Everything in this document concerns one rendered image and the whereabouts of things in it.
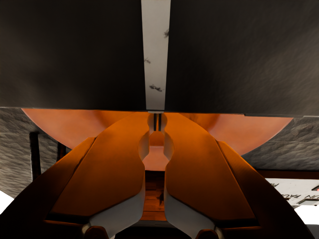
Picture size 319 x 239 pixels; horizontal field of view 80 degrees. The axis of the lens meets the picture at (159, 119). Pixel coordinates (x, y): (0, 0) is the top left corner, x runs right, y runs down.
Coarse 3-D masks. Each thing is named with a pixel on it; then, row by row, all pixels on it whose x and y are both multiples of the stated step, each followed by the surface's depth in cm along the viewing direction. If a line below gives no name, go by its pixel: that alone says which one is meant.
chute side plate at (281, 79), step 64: (0, 0) 4; (64, 0) 4; (128, 0) 4; (192, 0) 4; (256, 0) 4; (0, 64) 5; (64, 64) 5; (128, 64) 5; (192, 64) 5; (256, 64) 5
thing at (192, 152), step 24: (168, 120) 10; (168, 144) 10; (192, 144) 9; (216, 144) 9; (168, 168) 7; (192, 168) 7; (216, 168) 7; (168, 192) 6; (192, 192) 6; (216, 192) 7; (240, 192) 7; (168, 216) 7; (192, 216) 6; (216, 216) 6; (240, 216) 6
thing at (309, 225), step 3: (306, 225) 629; (309, 225) 629; (312, 225) 629; (315, 225) 629; (318, 225) 630; (309, 228) 624; (312, 228) 624; (315, 228) 624; (318, 228) 624; (312, 231) 618; (315, 231) 618; (318, 231) 618; (312, 234) 612; (315, 234) 612; (318, 234) 613; (315, 237) 607; (318, 237) 607
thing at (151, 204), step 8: (152, 176) 24; (160, 176) 24; (152, 184) 24; (160, 184) 24; (152, 192) 23; (160, 192) 23; (152, 200) 23; (160, 200) 23; (144, 208) 22; (152, 208) 22; (160, 208) 22; (144, 216) 20; (152, 216) 20; (160, 216) 21; (136, 224) 22; (144, 224) 22; (152, 224) 21; (160, 224) 21; (168, 224) 21
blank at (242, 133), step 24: (48, 120) 11; (72, 120) 11; (96, 120) 11; (192, 120) 13; (216, 120) 11; (240, 120) 11; (264, 120) 11; (288, 120) 11; (72, 144) 13; (240, 144) 13
